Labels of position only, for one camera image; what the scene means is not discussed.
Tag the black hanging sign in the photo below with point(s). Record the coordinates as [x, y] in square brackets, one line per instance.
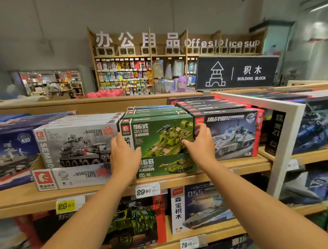
[238, 72]

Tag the wooden shelf unit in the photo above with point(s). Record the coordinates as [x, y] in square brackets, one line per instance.
[20, 197]

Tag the green 96B tank box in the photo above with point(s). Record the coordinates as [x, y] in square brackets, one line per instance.
[164, 136]

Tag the row of grey vehicle boxes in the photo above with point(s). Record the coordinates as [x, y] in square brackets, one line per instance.
[71, 138]

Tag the green display carton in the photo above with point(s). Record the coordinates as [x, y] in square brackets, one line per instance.
[169, 167]

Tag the person's left forearm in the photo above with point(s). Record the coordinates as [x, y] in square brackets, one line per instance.
[95, 220]

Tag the row of Challenger tank boxes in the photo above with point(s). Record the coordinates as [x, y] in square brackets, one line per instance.
[233, 133]

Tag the person's right hand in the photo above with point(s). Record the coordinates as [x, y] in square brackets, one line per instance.
[202, 149]

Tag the person's left hand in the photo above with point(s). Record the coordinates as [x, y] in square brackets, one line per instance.
[125, 164]

